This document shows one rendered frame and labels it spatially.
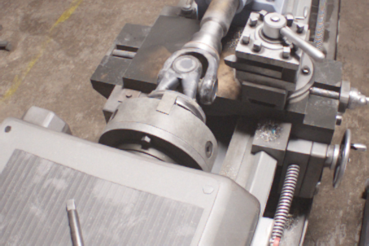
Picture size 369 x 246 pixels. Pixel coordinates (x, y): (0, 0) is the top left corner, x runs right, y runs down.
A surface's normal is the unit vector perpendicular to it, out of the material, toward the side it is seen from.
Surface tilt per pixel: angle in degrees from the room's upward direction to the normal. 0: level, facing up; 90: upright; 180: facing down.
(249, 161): 0
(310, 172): 90
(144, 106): 10
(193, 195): 0
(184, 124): 32
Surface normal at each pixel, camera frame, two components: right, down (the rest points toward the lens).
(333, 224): -0.06, -0.68
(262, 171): 0.51, -0.44
